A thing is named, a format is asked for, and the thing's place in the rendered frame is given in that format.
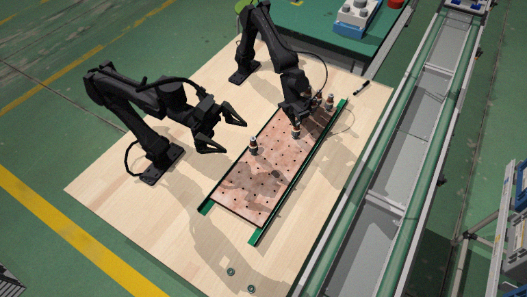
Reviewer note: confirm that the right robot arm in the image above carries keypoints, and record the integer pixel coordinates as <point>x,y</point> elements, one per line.
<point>114,94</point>

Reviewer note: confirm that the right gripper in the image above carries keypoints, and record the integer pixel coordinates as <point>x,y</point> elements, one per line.
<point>202,131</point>

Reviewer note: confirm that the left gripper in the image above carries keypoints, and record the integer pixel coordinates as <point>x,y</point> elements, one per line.
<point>294,101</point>

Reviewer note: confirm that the pink perforated board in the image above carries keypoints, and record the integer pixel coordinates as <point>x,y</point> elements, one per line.
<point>256,184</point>

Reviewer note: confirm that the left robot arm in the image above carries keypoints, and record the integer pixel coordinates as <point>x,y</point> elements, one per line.
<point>284,61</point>

